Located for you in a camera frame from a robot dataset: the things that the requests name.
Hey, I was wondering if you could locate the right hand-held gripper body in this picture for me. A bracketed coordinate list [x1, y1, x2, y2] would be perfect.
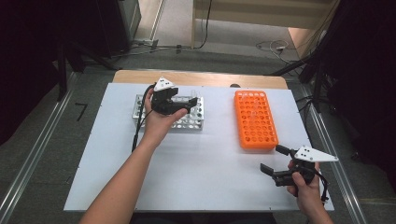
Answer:
[271, 145, 340, 189]

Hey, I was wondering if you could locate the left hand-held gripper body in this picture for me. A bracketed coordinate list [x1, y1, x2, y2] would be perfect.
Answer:
[150, 77, 190, 117]

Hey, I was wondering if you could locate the silver metal test tube rack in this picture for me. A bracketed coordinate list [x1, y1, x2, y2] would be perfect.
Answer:
[132, 93, 205, 132]

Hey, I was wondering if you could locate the orange plastic test tube rack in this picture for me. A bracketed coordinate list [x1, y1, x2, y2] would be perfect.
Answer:
[233, 90, 280, 150]

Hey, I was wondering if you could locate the person's left hand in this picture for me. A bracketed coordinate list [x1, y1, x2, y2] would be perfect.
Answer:
[142, 87, 190, 147]

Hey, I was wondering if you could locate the person's right hand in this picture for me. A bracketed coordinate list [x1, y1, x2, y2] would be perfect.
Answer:
[286, 159, 324, 210]

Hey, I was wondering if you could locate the wooden table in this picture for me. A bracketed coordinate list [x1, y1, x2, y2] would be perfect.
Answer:
[111, 69, 290, 91]

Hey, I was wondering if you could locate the white board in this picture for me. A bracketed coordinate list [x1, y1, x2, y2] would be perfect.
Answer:
[63, 82, 335, 214]

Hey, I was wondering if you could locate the thin metal floor strip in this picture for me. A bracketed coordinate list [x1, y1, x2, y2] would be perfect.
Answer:
[148, 0, 167, 42]

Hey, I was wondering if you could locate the black tripod stand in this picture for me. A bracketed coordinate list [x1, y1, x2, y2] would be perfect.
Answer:
[264, 0, 344, 114]
[55, 39, 120, 103]

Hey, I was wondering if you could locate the person's dark clothing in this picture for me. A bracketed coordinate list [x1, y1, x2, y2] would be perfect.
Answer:
[130, 212, 278, 224]

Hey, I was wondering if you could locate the dark grey cabinet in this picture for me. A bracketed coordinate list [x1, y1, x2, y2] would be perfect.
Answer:
[95, 0, 142, 59]

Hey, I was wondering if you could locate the black curtain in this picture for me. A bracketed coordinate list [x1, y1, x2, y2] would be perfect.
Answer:
[321, 0, 396, 186]
[0, 0, 106, 146]

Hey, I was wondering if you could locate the beige desk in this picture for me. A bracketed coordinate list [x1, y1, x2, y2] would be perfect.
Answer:
[190, 0, 340, 60]

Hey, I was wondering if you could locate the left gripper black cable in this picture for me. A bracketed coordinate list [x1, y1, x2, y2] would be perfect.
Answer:
[131, 82, 157, 154]

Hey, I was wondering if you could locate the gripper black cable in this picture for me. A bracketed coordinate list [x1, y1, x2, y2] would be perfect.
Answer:
[131, 82, 157, 154]
[314, 172, 332, 205]

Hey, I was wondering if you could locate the metal floor rail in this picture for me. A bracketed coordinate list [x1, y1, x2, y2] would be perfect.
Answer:
[0, 71, 79, 224]
[299, 83, 369, 224]

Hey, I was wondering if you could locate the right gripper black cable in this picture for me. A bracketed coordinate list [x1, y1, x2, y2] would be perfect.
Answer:
[314, 172, 332, 205]

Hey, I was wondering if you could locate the grey floor cable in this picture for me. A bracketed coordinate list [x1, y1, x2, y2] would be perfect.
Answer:
[111, 38, 192, 59]

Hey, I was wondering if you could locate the hanging black cable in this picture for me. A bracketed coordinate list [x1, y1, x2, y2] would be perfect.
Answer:
[194, 0, 214, 50]

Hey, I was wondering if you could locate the coiled white cable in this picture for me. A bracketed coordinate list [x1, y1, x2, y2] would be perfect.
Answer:
[255, 39, 292, 57]

